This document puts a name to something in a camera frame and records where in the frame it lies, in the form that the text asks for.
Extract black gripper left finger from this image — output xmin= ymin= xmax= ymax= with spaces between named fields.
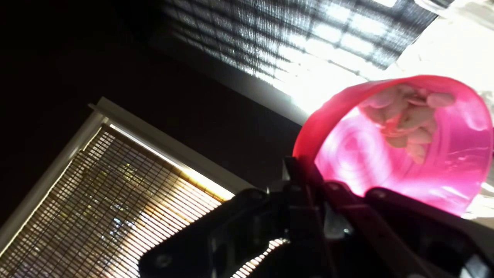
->
xmin=137 ymin=154 xmax=336 ymax=278

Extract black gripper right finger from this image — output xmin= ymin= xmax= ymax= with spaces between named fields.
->
xmin=319 ymin=178 xmax=494 ymax=278

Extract white window frame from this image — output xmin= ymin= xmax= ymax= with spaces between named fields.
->
xmin=0 ymin=97 xmax=253 ymax=249

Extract pale nuts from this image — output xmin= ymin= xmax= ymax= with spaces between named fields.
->
xmin=359 ymin=86 xmax=456 ymax=164

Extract pink plastic bowl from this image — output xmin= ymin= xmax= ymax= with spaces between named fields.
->
xmin=291 ymin=74 xmax=494 ymax=218

